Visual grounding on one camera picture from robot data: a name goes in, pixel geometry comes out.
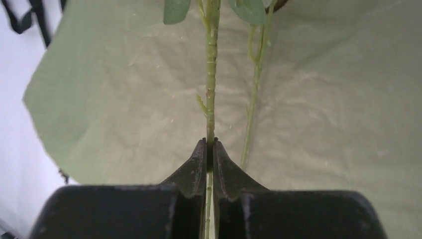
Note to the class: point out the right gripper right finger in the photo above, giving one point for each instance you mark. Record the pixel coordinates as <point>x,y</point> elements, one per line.
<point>245,209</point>

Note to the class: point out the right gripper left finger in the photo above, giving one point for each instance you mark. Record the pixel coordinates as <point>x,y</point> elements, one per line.
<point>172,209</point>

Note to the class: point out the two-sided peach green wrapping paper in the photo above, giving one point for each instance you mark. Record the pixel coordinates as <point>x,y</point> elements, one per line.
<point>339,105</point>

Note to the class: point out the white fake flower stem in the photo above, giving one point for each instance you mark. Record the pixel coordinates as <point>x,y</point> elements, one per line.
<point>259,15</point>

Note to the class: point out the yellow fake flower stem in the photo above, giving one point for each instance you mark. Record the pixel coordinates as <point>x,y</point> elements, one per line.
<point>211,82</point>

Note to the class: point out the black ribbon with gold text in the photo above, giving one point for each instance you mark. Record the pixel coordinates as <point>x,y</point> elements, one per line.
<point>35,13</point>

